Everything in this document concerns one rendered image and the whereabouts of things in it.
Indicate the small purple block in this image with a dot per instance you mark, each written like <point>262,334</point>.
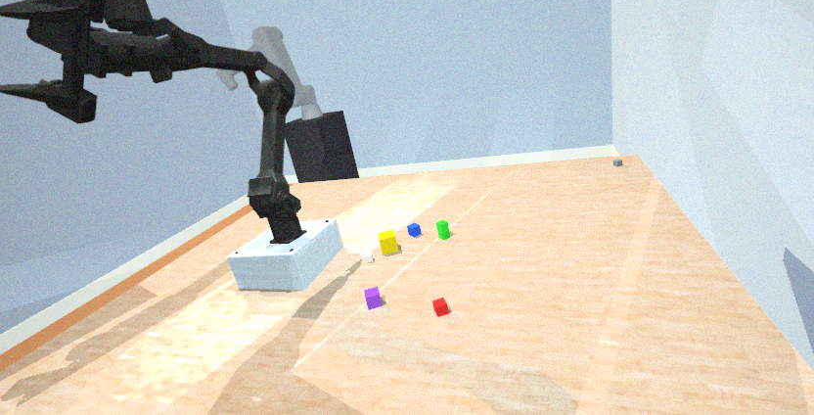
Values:
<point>373,298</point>

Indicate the blue cube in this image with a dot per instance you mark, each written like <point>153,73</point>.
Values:
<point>414,230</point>

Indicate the red block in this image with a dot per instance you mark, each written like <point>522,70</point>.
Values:
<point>440,307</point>

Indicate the yellow block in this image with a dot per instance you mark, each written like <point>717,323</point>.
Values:
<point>388,242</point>

